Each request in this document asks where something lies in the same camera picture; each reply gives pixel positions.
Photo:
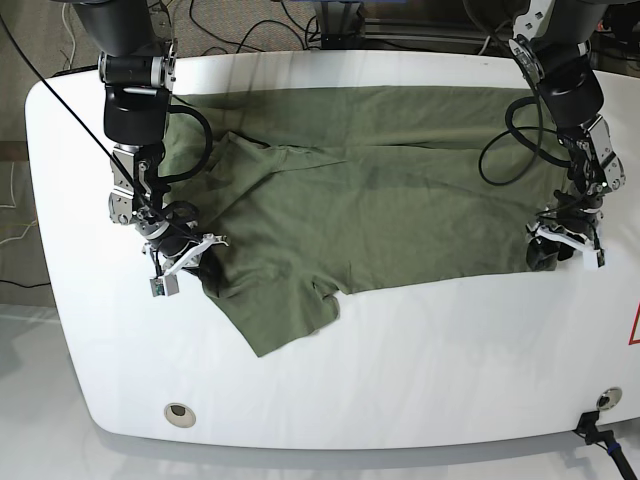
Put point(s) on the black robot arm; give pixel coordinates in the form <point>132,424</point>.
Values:
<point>551,45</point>
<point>136,65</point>

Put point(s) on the left table cable grommet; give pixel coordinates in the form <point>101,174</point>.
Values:
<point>180,415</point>

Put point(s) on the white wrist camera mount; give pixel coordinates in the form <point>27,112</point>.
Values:
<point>164,281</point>
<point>592,253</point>

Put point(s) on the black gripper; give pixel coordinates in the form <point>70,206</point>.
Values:
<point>172,242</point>
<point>578,213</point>

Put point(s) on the right table cable grommet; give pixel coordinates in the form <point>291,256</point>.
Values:
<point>609,399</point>

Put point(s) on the table cable grommet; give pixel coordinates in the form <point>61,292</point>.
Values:
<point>180,415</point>
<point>609,399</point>

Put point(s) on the olive green T-shirt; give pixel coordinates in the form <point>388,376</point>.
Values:
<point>331,191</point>

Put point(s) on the aluminium frame post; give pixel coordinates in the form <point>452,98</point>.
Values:
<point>341,23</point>

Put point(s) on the black clamp with cable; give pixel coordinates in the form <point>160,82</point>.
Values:
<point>588,431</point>

